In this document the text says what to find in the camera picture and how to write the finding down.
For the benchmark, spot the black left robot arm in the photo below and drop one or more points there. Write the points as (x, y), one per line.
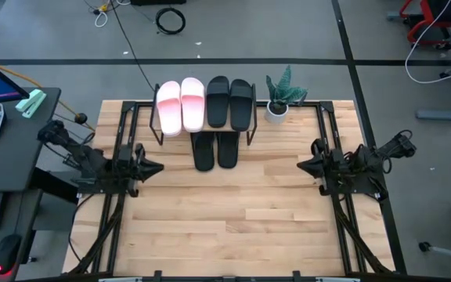
(88, 160)

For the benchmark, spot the mint green stapler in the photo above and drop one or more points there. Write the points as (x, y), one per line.
(31, 102)

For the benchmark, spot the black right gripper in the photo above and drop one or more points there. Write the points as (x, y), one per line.
(333, 174)

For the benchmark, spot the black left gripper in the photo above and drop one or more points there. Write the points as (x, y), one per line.
(129, 174)

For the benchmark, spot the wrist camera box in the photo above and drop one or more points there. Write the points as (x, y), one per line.
(124, 153)
(336, 156)

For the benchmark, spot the grey table leg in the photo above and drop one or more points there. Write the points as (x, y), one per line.
(444, 114)

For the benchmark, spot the black high desk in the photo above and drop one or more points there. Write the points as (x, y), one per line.
(10, 164)

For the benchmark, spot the red and black chair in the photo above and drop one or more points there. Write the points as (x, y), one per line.
(441, 9)

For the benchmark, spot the black computer mouse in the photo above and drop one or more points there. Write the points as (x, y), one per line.
(8, 252)

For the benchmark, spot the pink slide sandal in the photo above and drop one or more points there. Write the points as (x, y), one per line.
(192, 102)
(168, 105)

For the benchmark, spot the black flip-flop white stripe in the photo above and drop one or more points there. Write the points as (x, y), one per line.
(227, 152)
(203, 154)

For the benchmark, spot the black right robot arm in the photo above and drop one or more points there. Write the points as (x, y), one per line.
(366, 164)

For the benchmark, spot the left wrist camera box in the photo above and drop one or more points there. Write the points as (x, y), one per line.
(124, 153)

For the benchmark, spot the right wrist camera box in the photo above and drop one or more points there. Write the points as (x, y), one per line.
(336, 156)

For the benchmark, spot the black aluminium table frame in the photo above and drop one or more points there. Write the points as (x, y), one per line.
(327, 105)

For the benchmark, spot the black low desk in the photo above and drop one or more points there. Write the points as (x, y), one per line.
(18, 215)

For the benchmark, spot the black metal shoe shelf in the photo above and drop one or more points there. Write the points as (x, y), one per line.
(252, 135)

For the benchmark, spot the black slide sandal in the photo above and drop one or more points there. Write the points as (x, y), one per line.
(217, 102)
(241, 105)

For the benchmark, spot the black floor box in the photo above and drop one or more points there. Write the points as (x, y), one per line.
(159, 2)

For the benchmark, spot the potted plant white pot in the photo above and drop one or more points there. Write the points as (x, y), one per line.
(276, 113)

